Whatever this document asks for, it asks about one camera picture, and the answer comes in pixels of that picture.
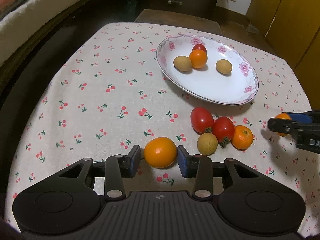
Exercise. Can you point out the cherry print tablecloth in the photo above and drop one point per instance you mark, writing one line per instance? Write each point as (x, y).
(111, 94)

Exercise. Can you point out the dark wooden bench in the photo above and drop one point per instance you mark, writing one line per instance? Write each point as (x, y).
(178, 20)

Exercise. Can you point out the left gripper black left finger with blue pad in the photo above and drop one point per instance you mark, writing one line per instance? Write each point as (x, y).
(77, 180)

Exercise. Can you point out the white floral oval plate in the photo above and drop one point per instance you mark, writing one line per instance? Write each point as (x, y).
(237, 88)

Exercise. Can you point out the small red cherry tomato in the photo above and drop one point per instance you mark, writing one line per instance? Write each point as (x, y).
(199, 47)

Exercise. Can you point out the orange with stem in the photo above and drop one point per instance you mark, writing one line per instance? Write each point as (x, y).
(160, 152)

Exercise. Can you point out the red tomato with calyx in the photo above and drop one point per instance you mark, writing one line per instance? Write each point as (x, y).
(223, 129)

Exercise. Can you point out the tan longan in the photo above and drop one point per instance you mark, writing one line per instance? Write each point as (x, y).
(224, 67)
(207, 144)
(182, 63)

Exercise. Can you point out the tan longan by tomatoes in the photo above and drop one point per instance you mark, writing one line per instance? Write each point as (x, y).
(207, 144)

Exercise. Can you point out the small mandarin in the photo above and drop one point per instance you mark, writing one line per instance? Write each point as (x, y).
(243, 138)
(285, 117)

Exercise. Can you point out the yellow wooden wardrobe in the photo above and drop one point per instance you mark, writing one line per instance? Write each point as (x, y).
(291, 27)

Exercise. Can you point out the large orange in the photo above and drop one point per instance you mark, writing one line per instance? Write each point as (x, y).
(198, 58)

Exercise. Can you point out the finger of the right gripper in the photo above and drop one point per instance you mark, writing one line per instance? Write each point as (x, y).
(285, 126)
(308, 117)

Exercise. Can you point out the red tomato left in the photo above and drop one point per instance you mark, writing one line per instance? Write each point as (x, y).
(201, 120)

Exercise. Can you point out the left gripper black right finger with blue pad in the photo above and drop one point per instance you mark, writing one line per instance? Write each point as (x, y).
(204, 170)

